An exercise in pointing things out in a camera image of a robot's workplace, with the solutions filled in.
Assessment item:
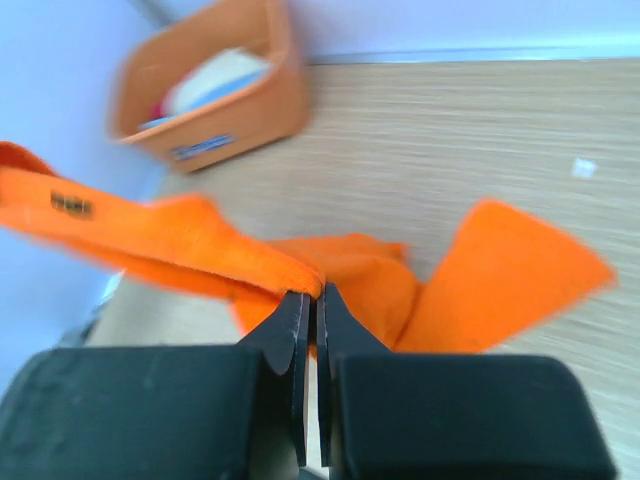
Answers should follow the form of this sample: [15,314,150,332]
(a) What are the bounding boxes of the blue grey folded shirt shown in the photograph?
[138,70,267,131]

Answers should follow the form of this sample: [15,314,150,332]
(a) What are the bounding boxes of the orange t shirt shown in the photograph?
[1,142,617,353]

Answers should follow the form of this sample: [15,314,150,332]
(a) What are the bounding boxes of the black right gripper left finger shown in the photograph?
[1,293,311,479]

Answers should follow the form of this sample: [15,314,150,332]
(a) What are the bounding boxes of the red crumpled shirt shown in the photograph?
[150,97,173,120]

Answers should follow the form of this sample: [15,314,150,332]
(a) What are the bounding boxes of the orange plastic bin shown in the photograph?
[109,1,310,172]

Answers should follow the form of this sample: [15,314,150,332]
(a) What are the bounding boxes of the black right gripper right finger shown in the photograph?
[315,285,616,479]

